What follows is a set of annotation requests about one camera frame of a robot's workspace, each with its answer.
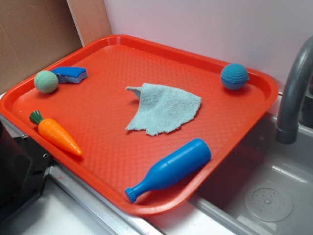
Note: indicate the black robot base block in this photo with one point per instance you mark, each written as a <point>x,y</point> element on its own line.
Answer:
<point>23,166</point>

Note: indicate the blue sponge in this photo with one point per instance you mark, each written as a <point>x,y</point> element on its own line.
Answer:
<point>70,74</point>

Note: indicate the light blue cloth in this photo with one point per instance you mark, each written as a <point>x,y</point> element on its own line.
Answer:
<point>162,109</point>

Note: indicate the orange plastic tray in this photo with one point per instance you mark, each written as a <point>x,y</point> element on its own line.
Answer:
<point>96,112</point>

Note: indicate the blue plastic toy bottle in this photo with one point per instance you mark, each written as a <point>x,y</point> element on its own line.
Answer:
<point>172,169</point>

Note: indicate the blue textured ball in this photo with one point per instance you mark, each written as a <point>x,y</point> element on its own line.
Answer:
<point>234,76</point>

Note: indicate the orange toy carrot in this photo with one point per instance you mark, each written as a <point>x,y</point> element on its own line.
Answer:
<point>53,132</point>

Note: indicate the light green textured ball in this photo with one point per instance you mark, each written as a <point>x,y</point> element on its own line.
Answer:
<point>46,81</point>

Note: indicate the grey plastic sink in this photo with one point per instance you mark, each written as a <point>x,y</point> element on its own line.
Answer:
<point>261,188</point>

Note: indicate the grey toy faucet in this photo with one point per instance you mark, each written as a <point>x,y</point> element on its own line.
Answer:
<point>296,106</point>

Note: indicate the brown cardboard panel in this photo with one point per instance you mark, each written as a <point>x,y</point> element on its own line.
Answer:
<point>37,33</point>

